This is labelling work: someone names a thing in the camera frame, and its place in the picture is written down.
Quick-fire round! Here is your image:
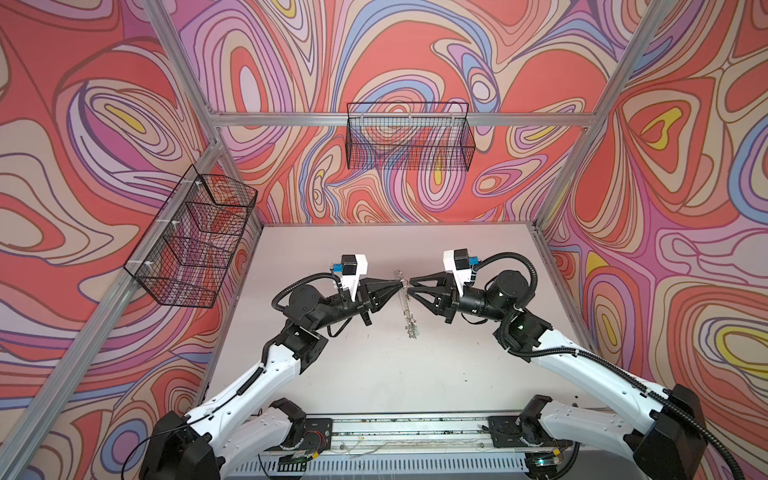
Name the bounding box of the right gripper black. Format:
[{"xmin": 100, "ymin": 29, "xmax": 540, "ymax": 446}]
[{"xmin": 407, "ymin": 271, "xmax": 509, "ymax": 325}]

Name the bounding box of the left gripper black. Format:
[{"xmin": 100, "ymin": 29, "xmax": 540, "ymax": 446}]
[{"xmin": 307, "ymin": 283, "xmax": 400, "ymax": 336}]

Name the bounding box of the perforated metal ring plate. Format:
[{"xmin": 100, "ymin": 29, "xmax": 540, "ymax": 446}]
[{"xmin": 394, "ymin": 270, "xmax": 416, "ymax": 324}]

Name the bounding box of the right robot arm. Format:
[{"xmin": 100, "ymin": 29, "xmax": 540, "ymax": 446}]
[{"xmin": 408, "ymin": 249, "xmax": 745, "ymax": 479}]

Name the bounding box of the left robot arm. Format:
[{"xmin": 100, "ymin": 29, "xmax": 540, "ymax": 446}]
[{"xmin": 138, "ymin": 272, "xmax": 403, "ymax": 479}]

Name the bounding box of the bunch of small keys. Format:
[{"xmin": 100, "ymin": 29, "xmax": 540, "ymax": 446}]
[{"xmin": 405, "ymin": 322, "xmax": 418, "ymax": 339}]

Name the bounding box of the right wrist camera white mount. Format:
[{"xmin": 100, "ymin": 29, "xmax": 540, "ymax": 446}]
[{"xmin": 443, "ymin": 248, "xmax": 480, "ymax": 297}]

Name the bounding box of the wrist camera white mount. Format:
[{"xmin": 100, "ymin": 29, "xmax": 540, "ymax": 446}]
[
  {"xmin": 443, "ymin": 248, "xmax": 480, "ymax": 297},
  {"xmin": 332, "ymin": 254, "xmax": 368, "ymax": 300}
]

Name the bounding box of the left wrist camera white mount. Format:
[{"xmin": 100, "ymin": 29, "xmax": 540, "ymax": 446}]
[{"xmin": 332, "ymin": 254, "xmax": 368, "ymax": 300}]

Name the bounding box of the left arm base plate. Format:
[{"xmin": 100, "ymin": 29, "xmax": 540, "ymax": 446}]
[{"xmin": 283, "ymin": 417, "xmax": 333, "ymax": 453}]

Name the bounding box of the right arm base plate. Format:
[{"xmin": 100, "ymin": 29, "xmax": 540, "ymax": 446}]
[{"xmin": 482, "ymin": 415, "xmax": 574, "ymax": 449}]

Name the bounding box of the black wire basket back wall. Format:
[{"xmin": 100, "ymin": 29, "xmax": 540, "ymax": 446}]
[{"xmin": 345, "ymin": 100, "xmax": 476, "ymax": 172}]

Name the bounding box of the black wire basket wall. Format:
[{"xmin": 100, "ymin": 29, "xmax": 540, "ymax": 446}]
[
  {"xmin": 345, "ymin": 100, "xmax": 476, "ymax": 172},
  {"xmin": 123, "ymin": 167, "xmax": 258, "ymax": 309}
]

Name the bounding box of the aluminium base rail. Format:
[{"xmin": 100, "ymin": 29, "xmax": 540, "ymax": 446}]
[{"xmin": 149, "ymin": 410, "xmax": 679, "ymax": 480}]

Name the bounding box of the black wire basket left wall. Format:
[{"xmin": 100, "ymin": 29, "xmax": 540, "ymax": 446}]
[{"xmin": 123, "ymin": 167, "xmax": 258, "ymax": 309}]

